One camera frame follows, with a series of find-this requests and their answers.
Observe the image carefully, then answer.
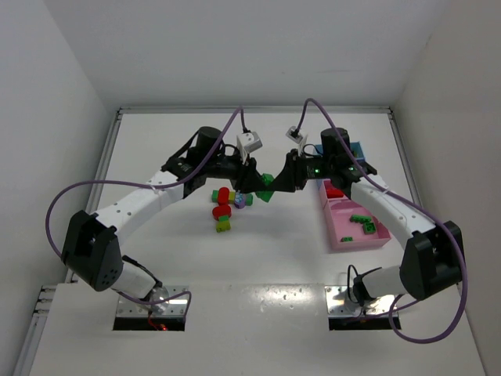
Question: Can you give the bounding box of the red round lego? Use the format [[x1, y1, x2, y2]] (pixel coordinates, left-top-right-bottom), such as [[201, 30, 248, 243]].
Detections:
[[212, 204, 232, 221], [217, 187, 230, 205]]

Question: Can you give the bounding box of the yellow-green lego brick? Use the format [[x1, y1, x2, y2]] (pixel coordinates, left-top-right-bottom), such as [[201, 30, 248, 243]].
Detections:
[[216, 220, 231, 233]]

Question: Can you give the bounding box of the green lego plate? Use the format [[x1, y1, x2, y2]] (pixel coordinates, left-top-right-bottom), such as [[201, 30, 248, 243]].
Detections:
[[350, 215, 373, 224]]

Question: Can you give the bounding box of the green purple lego stack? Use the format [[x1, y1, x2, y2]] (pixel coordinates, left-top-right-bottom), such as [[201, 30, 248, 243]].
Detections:
[[261, 173, 274, 186]]

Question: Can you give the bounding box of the red square lego brick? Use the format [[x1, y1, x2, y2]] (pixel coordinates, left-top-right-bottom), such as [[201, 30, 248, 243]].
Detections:
[[326, 188, 344, 199]]

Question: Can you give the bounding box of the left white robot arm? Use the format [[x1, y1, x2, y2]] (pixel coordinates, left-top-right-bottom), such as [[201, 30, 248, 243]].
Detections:
[[61, 126, 262, 306]]

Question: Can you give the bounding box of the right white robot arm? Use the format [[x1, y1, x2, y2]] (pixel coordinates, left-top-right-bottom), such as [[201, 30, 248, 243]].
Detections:
[[271, 127, 467, 304]]

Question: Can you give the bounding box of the purple paw lego piece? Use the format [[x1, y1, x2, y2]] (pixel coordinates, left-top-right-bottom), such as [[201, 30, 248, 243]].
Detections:
[[233, 193, 250, 209]]

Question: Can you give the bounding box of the small pink container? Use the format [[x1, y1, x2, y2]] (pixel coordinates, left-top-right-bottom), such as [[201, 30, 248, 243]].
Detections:
[[319, 179, 348, 204]]

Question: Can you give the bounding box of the large pink container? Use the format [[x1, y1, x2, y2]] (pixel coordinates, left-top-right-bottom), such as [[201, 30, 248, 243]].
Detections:
[[323, 199, 391, 252]]

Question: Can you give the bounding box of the light blue container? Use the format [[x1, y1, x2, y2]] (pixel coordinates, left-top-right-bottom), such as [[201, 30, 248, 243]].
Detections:
[[314, 142, 366, 162]]

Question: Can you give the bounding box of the green square lego in bin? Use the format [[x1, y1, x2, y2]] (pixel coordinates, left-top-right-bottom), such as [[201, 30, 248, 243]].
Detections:
[[362, 222, 377, 235]]

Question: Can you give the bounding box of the green base plate under reds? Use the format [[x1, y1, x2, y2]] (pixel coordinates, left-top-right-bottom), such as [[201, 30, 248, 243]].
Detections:
[[211, 190, 254, 206]]

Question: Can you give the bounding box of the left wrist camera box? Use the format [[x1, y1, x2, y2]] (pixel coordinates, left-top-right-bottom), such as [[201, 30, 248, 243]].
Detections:
[[236, 132, 262, 158]]

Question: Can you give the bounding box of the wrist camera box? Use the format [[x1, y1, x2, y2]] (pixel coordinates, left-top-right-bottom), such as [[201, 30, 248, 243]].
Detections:
[[286, 127, 308, 156], [236, 132, 262, 158]]

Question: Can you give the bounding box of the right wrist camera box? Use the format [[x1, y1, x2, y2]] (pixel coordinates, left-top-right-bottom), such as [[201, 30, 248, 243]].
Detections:
[[286, 127, 308, 156]]

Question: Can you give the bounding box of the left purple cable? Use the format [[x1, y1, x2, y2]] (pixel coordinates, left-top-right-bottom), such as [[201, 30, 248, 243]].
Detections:
[[45, 105, 251, 314]]

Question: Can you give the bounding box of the purple cable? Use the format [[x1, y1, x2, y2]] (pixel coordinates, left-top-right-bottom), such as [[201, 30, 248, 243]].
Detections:
[[297, 97, 470, 344], [45, 105, 251, 314]]

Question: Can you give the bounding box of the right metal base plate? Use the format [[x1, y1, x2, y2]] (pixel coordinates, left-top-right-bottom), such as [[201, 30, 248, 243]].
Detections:
[[324, 285, 395, 319]]

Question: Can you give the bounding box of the metal base plate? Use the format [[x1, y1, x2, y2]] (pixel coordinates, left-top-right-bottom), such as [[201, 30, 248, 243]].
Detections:
[[324, 285, 395, 319], [116, 285, 192, 320]]

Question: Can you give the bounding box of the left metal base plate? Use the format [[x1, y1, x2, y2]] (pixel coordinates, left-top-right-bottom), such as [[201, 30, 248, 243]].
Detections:
[[116, 285, 192, 320]]

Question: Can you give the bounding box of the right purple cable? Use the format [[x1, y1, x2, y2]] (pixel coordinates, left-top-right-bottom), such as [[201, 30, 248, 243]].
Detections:
[[297, 97, 470, 344]]

